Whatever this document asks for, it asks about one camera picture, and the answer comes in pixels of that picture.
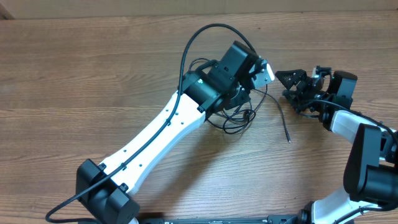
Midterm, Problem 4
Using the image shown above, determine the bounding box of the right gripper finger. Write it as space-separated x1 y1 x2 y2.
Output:
275 69 307 90
282 90 303 109

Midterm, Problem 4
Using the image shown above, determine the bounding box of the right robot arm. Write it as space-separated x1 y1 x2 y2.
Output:
275 66 397 223

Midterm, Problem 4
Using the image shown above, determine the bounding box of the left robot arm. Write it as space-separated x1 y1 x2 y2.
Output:
76 41 275 223

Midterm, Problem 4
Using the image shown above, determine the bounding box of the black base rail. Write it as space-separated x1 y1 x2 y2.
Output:
137 212 312 224

